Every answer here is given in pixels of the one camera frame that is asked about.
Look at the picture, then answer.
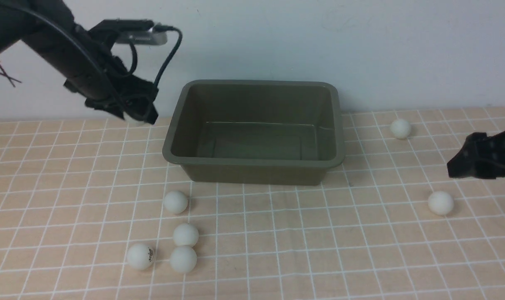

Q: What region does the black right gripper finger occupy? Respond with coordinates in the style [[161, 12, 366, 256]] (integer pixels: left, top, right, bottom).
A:
[[447, 144, 493, 179]]

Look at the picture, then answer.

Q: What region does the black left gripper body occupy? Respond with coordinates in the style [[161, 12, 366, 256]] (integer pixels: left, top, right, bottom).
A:
[[64, 54, 158, 110]]

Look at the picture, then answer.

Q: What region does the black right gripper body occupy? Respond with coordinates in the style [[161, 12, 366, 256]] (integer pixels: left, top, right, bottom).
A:
[[465, 130, 505, 178]]

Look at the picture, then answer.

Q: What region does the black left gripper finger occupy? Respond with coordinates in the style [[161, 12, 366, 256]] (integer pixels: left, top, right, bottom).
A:
[[85, 99, 124, 119], [130, 97, 159, 125]]

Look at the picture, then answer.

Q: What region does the white ping-pong ball with logo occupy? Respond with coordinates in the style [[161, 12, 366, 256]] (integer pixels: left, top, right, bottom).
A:
[[126, 243, 155, 271]]

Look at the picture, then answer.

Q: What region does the white ping-pong ball bottom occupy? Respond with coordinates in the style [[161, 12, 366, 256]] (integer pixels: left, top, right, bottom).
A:
[[169, 245, 198, 275]]

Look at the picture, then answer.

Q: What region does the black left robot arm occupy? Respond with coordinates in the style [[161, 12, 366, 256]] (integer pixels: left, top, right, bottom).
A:
[[0, 0, 168, 125]]

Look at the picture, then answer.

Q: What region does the olive green plastic bin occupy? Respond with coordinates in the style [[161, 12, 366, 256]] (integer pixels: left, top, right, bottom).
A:
[[162, 80, 346, 186]]

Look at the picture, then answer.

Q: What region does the beige grid tablecloth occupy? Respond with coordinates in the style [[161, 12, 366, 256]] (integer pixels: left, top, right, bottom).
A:
[[0, 107, 505, 300]]

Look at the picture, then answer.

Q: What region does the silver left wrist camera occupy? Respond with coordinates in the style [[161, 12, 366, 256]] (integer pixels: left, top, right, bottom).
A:
[[89, 19, 168, 47]]

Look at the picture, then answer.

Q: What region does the black camera cable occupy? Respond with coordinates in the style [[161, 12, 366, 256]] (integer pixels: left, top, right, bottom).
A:
[[127, 25, 183, 88]]

